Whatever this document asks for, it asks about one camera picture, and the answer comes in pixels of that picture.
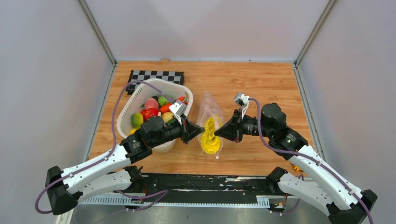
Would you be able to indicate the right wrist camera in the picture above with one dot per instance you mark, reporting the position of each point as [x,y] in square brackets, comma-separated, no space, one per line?
[242,101]

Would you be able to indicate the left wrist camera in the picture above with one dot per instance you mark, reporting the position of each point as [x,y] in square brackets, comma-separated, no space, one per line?
[177,108]

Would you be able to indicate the yellow lemon toy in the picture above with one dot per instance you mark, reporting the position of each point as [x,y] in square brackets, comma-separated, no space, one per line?
[132,131]

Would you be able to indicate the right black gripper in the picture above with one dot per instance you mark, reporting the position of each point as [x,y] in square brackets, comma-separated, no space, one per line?
[232,130]

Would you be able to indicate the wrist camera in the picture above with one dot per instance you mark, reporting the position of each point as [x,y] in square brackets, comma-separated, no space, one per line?
[177,108]
[242,101]

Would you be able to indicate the pink peach toy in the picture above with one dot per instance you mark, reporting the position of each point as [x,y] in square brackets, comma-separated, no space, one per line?
[151,103]

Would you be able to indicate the yellow red toy car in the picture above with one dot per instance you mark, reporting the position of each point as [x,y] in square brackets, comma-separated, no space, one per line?
[296,168]

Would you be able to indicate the orange carrot toy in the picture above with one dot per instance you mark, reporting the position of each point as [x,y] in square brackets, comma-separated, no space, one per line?
[165,108]

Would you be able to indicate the green orange mango toy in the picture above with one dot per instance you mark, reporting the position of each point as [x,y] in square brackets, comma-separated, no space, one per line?
[136,120]

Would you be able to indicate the clear zip top bag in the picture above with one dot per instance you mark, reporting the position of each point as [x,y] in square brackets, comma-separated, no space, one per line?
[209,107]

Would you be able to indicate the yellow napa cabbage toy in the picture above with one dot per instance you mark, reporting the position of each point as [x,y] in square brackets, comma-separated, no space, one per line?
[209,142]

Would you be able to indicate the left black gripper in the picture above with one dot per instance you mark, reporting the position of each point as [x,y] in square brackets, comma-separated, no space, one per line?
[188,129]

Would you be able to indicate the black white checkerboard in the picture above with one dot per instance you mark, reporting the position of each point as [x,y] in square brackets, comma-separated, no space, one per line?
[176,77]

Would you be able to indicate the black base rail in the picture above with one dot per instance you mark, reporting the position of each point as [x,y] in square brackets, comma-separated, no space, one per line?
[214,189]

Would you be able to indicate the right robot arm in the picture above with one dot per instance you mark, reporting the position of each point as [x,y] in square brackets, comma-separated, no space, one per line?
[339,199]

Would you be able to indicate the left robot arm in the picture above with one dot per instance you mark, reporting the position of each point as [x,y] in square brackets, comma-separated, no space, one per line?
[113,170]

